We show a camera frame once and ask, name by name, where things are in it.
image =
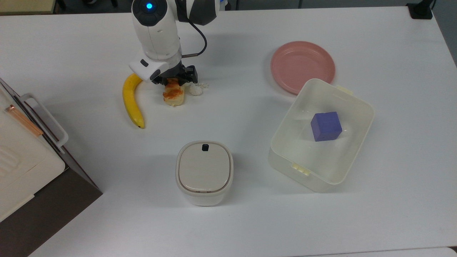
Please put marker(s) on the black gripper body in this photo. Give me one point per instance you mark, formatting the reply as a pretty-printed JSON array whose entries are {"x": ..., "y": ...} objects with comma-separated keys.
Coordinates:
[{"x": 175, "y": 70}]

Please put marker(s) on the purple cube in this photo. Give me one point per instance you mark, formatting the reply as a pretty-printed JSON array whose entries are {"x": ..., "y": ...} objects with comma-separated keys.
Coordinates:
[{"x": 325, "y": 125}]

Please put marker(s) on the white crumpled paper lump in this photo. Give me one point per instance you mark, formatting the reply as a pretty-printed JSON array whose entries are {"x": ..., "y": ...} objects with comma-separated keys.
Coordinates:
[{"x": 195, "y": 90}]

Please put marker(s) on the cream box latch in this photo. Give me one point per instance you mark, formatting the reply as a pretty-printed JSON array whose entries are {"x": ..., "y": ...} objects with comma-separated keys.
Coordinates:
[
  {"x": 301, "y": 169},
  {"x": 344, "y": 90}
]

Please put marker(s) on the black bin button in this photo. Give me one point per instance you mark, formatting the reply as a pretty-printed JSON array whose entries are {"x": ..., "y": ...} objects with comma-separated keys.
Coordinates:
[{"x": 205, "y": 147}]

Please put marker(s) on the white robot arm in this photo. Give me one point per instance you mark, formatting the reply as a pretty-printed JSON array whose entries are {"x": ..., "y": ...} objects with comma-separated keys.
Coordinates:
[{"x": 157, "y": 32}]

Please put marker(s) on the white toaster oven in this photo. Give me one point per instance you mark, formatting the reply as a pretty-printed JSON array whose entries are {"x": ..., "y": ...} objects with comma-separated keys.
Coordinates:
[
  {"x": 53, "y": 210},
  {"x": 21, "y": 167}
]

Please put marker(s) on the yellow banana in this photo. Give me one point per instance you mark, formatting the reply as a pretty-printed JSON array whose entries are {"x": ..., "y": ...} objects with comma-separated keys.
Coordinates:
[{"x": 131, "y": 103}]

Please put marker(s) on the translucent white plastic box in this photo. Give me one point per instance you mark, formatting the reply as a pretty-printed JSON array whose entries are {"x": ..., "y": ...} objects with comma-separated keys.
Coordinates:
[{"x": 303, "y": 157}]

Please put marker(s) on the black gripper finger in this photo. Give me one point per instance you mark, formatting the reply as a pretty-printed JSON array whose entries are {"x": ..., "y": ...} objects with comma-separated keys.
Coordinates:
[
  {"x": 160, "y": 80},
  {"x": 190, "y": 75}
]

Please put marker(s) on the copper strip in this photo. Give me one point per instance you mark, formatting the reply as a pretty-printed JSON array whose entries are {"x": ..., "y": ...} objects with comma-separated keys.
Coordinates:
[{"x": 25, "y": 121}]

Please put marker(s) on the pink plate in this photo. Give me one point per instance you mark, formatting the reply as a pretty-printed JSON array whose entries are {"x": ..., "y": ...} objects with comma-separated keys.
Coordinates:
[{"x": 301, "y": 64}]

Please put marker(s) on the black clamp mount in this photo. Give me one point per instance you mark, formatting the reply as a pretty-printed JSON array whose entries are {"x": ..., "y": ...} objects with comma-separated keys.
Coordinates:
[{"x": 420, "y": 10}]

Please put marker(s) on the white lidded bin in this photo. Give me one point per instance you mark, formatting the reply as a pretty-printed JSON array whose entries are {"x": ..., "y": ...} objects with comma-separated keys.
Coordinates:
[{"x": 204, "y": 171}]

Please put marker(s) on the wooden side table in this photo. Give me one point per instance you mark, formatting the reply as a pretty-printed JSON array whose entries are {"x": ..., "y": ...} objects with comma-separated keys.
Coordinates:
[{"x": 25, "y": 5}]

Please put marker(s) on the glazed bread loaf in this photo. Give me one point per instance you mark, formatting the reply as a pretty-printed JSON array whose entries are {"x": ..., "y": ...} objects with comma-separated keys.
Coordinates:
[{"x": 174, "y": 94}]

